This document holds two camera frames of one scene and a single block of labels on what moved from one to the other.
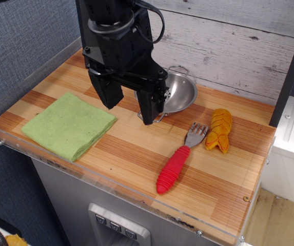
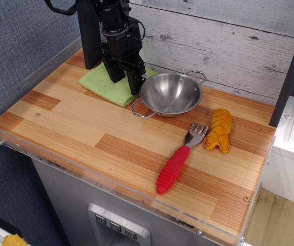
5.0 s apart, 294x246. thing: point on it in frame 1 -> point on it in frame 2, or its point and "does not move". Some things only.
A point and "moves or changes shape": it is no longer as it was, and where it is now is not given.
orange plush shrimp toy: x=221 y=125 does not move
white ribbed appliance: x=287 y=171 does not move
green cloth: x=71 y=125 moves or changes shape
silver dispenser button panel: x=107 y=228 does not move
